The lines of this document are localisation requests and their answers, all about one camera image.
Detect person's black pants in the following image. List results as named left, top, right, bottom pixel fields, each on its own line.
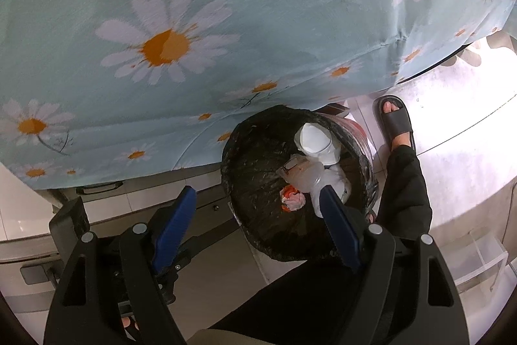
left=210, top=145, right=434, bottom=345

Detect bin with black liner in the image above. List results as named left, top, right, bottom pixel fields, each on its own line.
left=221, top=105, right=379, bottom=263

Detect person's left hand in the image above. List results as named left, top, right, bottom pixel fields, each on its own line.
left=120, top=316, right=141, bottom=333

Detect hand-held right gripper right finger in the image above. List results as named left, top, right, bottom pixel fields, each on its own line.
left=319, top=185, right=469, bottom=345

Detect red silver candy wrapper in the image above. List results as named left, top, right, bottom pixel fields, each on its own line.
left=280, top=184, right=308, bottom=213

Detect white tissue wad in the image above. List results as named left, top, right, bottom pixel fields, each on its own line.
left=311, top=165, right=353, bottom=219

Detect clear plastic cup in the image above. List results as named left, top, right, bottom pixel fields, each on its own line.
left=279, top=154, right=324, bottom=194

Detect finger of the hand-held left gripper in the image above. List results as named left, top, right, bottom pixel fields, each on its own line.
left=159, top=234, right=194, bottom=305

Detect person's beige shirt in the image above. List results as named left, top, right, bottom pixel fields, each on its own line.
left=188, top=330, right=227, bottom=345

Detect clear acrylic box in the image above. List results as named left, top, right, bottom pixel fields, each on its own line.
left=438, top=228, right=510, bottom=294

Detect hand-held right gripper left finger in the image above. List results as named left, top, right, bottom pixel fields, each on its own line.
left=44, top=186, right=198, bottom=345

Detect white paper cup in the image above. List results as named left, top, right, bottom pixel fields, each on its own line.
left=294, top=122, right=341, bottom=168

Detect black slipper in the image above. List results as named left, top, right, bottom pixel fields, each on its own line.
left=372, top=95, right=417, bottom=152

